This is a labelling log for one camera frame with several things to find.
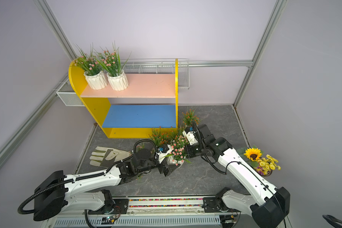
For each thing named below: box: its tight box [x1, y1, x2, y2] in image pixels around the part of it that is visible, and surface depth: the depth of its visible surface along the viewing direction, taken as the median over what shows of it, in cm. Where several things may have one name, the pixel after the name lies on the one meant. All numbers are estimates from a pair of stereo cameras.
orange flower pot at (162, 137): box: [148, 126, 179, 147], surface depth 87 cm
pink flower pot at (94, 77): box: [74, 42, 108, 91], surface depth 70 cm
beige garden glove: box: [89, 145, 132, 168], surface depth 93 cm
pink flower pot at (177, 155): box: [159, 135, 192, 167], surface depth 65 cm
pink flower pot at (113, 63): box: [96, 40, 132, 92], surface depth 69 cm
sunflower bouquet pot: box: [236, 144, 282, 178], surface depth 66 cm
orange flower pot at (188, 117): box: [181, 108, 200, 132], surface depth 95 cm
